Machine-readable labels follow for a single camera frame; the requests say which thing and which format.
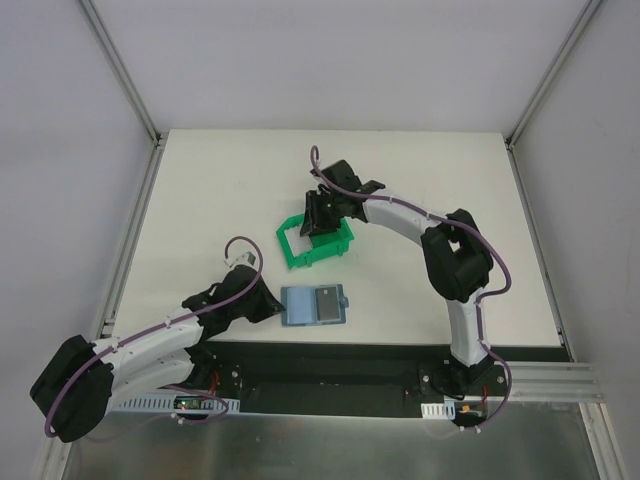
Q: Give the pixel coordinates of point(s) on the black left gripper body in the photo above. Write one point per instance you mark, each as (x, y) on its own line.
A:
(261, 304)

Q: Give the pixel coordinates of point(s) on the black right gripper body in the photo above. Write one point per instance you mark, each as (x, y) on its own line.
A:
(320, 211)

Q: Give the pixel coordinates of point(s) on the blue leather card holder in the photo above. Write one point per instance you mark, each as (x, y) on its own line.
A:
(300, 306)

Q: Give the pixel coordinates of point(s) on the silver credit card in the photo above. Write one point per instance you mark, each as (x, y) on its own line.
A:
(327, 304)

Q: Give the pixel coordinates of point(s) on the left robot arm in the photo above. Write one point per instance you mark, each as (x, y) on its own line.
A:
(85, 380)

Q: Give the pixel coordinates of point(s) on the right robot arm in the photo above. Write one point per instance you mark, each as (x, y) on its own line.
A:
(457, 262)

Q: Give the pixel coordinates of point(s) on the green plastic bin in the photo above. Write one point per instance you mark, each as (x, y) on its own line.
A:
(302, 252)

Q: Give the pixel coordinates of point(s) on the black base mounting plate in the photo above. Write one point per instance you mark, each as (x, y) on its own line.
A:
(356, 380)

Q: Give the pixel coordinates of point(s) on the left white cable duct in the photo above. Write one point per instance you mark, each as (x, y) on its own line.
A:
(173, 402)

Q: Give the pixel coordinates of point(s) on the white cable duct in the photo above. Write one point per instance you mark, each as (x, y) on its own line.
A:
(173, 402)
(438, 411)

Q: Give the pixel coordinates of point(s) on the right aluminium frame post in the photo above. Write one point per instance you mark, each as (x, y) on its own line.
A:
(578, 29)

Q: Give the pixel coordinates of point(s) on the aluminium frame post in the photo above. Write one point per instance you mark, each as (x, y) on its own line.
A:
(119, 70)
(578, 29)

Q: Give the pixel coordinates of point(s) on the right white cable duct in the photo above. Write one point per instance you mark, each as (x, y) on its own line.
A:
(438, 411)

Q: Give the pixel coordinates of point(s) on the left aluminium frame post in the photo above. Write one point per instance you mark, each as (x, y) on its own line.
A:
(119, 70)

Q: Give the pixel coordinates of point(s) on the aluminium front rail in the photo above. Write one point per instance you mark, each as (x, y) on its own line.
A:
(527, 381)

